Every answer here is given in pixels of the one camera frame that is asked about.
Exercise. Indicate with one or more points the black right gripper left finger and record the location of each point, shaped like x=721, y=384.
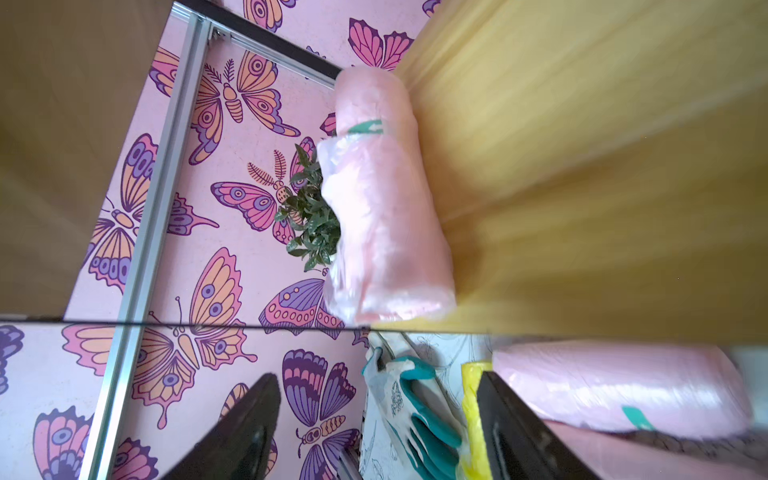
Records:
x=238, y=446

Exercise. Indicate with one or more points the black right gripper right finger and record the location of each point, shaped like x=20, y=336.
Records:
x=518, y=443

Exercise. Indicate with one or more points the pink bag roll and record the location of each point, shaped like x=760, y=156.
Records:
x=693, y=392
x=613, y=458
x=392, y=261

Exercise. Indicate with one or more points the yellow bag roll far left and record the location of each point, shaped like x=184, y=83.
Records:
x=474, y=460

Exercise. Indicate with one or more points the potted green plant white pot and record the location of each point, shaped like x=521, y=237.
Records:
x=316, y=227

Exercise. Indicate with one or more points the wooden three-tier shelf black frame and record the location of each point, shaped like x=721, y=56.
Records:
x=599, y=167

